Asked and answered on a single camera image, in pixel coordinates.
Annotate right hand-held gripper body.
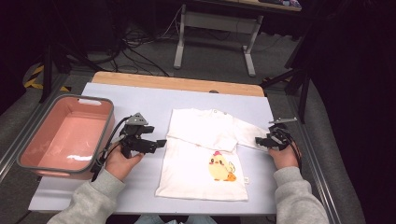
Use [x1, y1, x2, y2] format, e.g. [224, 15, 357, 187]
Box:
[266, 117, 299, 152]

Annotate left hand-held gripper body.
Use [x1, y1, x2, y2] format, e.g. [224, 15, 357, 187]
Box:
[119, 112, 157, 160]

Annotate white shirt with chick print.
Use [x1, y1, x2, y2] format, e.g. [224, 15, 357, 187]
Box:
[155, 107, 273, 202]

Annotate pink basin with grey rim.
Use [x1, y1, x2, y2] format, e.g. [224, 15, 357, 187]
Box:
[16, 93, 116, 181]

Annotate person's right hand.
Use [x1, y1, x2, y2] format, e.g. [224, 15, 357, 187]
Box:
[267, 144, 301, 171]

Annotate person's left hand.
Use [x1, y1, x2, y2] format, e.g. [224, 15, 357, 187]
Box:
[105, 144, 146, 182]

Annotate pale lavender table mat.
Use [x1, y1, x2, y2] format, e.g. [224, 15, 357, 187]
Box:
[28, 82, 293, 217]

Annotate black metal stand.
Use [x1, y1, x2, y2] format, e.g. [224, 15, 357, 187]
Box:
[260, 27, 313, 124]

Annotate person's blue jeans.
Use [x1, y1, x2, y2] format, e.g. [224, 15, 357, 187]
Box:
[134, 214, 218, 224]

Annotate black tripod stand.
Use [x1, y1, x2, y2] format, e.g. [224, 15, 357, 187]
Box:
[38, 40, 105, 104]

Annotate yellow black hazard tape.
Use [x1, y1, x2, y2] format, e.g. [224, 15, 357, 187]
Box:
[23, 63, 71, 93]

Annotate wooden desk top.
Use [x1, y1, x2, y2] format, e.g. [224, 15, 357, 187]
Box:
[192, 0, 303, 13]

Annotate right hand-held gripper black cable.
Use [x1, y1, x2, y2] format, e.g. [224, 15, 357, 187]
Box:
[287, 133, 304, 173]

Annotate hand-held gripper black cable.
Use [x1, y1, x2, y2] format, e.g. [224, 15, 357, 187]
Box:
[287, 133, 304, 173]
[90, 116, 133, 182]

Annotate left hand-held gripper black cable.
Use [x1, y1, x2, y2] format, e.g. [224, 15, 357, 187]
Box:
[90, 116, 133, 182]

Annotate aluminium floor rail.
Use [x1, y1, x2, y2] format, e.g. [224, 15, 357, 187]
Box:
[0, 74, 68, 182]
[285, 92, 344, 224]

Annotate bundle of floor cables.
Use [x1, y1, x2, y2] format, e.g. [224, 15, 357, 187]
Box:
[87, 6, 185, 77]

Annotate grey metal desk frame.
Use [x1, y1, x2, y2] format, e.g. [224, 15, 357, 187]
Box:
[173, 3, 264, 78]

